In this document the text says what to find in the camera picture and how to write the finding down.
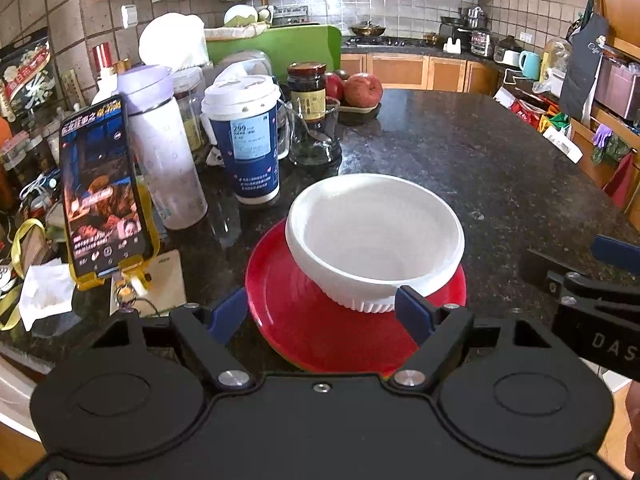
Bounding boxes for metal spoon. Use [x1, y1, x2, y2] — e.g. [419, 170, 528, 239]
[300, 120, 335, 143]

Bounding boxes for wooden base cabinets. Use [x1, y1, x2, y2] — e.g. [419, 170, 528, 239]
[340, 52, 501, 95]

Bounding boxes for clear glass cup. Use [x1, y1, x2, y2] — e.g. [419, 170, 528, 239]
[285, 99, 344, 166]

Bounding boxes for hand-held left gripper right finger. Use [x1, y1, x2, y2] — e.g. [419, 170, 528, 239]
[391, 285, 556, 390]

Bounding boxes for metal bread box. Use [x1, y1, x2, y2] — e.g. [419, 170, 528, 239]
[595, 57, 640, 122]

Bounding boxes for black printed bag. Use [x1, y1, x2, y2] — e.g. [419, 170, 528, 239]
[0, 30, 56, 122]

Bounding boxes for pink-red plastic plate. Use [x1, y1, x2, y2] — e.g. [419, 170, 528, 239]
[245, 219, 467, 375]

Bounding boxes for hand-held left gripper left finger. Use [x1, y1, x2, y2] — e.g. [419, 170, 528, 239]
[90, 287, 258, 392]

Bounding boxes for blue paper cup white lid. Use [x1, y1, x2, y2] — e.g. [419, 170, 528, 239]
[201, 76, 282, 205]

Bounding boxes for dark apron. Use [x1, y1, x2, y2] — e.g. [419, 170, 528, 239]
[559, 12, 610, 121]

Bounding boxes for person's right forearm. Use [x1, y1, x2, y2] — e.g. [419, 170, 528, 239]
[625, 380, 640, 467]

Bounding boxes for clear plastic jar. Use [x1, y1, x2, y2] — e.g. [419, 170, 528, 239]
[172, 67, 206, 154]

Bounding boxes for fruit tray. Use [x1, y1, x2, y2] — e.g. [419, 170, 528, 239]
[337, 101, 384, 126]

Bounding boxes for dishes in rack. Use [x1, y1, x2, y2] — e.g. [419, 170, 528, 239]
[223, 5, 274, 29]

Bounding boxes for red cap bottle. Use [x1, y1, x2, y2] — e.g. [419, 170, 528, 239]
[92, 44, 119, 104]

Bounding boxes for black coffee machine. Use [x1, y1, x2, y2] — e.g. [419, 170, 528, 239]
[440, 16, 474, 51]

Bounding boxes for yellow lanyard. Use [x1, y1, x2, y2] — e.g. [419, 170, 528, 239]
[0, 217, 47, 331]

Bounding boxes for red snack bag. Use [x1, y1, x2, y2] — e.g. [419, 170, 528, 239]
[510, 97, 544, 129]

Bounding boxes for beige card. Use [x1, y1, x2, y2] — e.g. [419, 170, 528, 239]
[110, 249, 187, 319]

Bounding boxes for smartphone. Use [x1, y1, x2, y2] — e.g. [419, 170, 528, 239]
[60, 95, 156, 281]

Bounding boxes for white ribbed bowl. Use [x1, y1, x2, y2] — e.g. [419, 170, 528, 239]
[285, 174, 466, 314]
[290, 174, 465, 283]

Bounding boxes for red cloth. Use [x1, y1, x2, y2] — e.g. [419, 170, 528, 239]
[602, 152, 636, 211]

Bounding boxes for red apple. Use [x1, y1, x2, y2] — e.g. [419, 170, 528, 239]
[344, 73, 385, 107]
[325, 72, 347, 102]

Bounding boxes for yellow phone holder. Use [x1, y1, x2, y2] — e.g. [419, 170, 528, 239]
[69, 180, 162, 292]

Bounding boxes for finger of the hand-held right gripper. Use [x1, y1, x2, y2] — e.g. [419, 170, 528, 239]
[592, 234, 640, 281]
[519, 249, 640, 311]

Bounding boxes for green cutting board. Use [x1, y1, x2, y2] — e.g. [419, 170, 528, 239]
[206, 25, 343, 82]

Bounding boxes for lavender lid water bottle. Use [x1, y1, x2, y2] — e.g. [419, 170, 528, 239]
[117, 65, 209, 231]

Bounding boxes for teal kettle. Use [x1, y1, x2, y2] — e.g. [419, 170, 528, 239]
[518, 51, 543, 81]

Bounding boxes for dark sauce jar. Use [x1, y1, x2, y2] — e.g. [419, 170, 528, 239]
[286, 62, 329, 122]

